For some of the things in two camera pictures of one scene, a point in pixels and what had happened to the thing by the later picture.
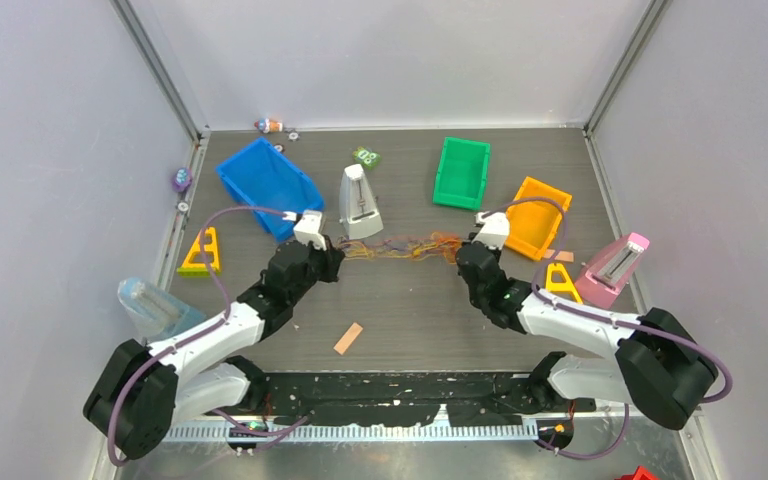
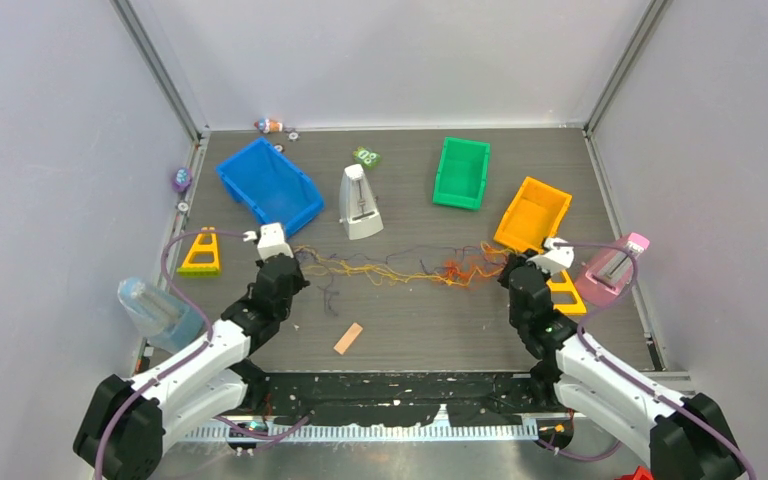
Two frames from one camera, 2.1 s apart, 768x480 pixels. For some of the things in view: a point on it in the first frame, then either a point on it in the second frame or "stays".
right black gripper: [498, 252] → [515, 260]
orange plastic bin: [533, 223] stays
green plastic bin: [462, 174] stays
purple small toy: [183, 179] stays
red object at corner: [639, 474] stays
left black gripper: [329, 259] → [299, 280]
